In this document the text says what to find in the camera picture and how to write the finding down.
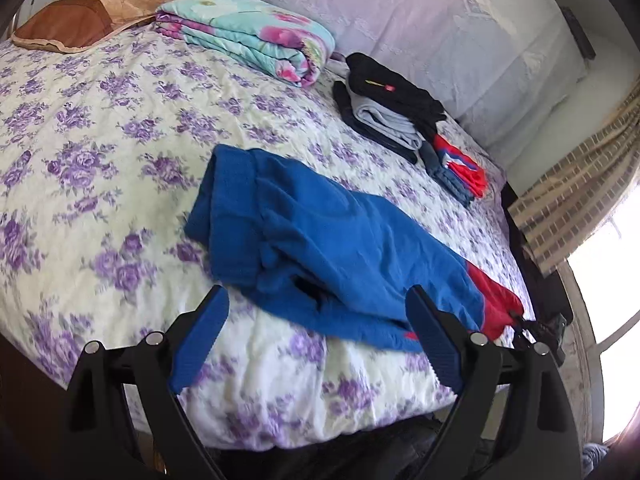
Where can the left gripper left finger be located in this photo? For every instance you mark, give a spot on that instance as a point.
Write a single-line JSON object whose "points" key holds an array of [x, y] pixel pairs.
{"points": [[99, 440]]}

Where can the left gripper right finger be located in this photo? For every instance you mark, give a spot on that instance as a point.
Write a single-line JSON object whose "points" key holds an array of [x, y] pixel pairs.
{"points": [[537, 436]]}

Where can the red and blue pants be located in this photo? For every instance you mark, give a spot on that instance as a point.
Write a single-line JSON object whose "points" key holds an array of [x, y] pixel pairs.
{"points": [[337, 262]]}

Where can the beige checkered curtain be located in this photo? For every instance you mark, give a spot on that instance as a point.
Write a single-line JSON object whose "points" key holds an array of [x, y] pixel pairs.
{"points": [[567, 204]]}

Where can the red blue folded garment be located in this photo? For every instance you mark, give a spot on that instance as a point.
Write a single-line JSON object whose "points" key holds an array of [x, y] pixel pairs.
{"points": [[462, 166]]}

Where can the folded blue jeans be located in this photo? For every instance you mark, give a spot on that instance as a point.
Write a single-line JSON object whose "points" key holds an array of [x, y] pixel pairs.
{"points": [[444, 176]]}

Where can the purple floral bedsheet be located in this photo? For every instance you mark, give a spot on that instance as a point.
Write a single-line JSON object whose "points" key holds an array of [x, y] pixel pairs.
{"points": [[102, 153]]}

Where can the grey folded pants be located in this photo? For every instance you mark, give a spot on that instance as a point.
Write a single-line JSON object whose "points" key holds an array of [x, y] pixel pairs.
{"points": [[394, 126]]}

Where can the dark navy folded pants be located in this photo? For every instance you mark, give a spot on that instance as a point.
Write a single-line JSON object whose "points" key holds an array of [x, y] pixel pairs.
{"points": [[342, 102]]}

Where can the black folded pants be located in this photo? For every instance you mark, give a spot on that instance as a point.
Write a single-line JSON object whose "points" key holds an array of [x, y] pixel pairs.
{"points": [[375, 81]]}

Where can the lavender lace headboard cover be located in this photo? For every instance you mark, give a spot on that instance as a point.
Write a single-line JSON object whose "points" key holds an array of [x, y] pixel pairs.
{"points": [[499, 66]]}

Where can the brown pillow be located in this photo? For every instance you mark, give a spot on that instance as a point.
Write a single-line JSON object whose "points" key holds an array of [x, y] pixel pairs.
{"points": [[73, 26]]}

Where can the floral folded blanket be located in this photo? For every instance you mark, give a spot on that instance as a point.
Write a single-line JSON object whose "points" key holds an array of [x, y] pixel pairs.
{"points": [[275, 41]]}

